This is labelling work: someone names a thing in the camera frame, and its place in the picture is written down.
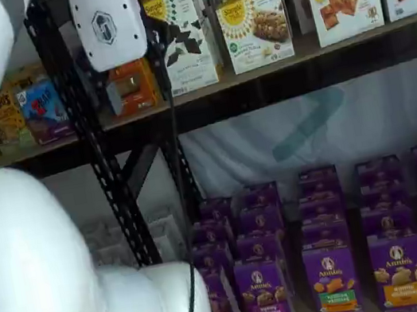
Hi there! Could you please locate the white backdrop sheet teal logo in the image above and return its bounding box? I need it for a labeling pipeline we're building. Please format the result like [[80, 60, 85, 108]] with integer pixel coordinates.
[[172, 57, 417, 248]]

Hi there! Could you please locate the purple Annie's box pink patch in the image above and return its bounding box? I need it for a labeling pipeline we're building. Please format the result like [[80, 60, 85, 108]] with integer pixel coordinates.
[[189, 215, 236, 251], [197, 263, 243, 312], [189, 238, 236, 277], [197, 194, 238, 228]]

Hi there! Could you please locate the white carton box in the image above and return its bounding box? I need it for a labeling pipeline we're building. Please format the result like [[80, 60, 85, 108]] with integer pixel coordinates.
[[146, 204, 190, 263]]

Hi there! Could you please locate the blue Zbar box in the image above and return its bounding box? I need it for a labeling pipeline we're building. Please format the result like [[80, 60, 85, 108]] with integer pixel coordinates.
[[14, 75, 77, 150]]

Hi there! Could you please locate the purple Annie's box green patch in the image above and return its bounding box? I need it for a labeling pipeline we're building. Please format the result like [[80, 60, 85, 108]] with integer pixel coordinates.
[[299, 215, 353, 254], [296, 163, 341, 200], [296, 189, 346, 228], [300, 240, 366, 312]]

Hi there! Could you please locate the black metal shelf rack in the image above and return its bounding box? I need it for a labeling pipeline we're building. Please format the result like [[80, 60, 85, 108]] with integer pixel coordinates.
[[18, 0, 417, 283], [2, 141, 95, 186]]

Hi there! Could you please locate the orange Bobo's box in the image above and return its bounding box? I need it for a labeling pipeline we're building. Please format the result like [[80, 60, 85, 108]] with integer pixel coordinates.
[[8, 62, 49, 92]]

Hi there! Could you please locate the orange Revival box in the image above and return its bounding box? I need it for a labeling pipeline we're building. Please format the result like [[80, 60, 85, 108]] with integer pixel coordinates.
[[106, 57, 164, 118]]

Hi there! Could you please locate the purple Annie's box orange patch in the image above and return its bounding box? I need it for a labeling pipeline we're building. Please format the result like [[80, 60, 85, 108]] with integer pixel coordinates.
[[366, 231, 417, 312], [357, 176, 411, 213], [353, 153, 404, 190], [359, 200, 417, 245]]

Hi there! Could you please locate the yellow Bobo's box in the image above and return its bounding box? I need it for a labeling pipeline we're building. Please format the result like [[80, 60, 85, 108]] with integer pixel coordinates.
[[0, 77, 38, 155]]

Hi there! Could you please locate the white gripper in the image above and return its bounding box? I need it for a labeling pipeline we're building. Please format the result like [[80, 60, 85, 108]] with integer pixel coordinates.
[[68, 0, 161, 120]]

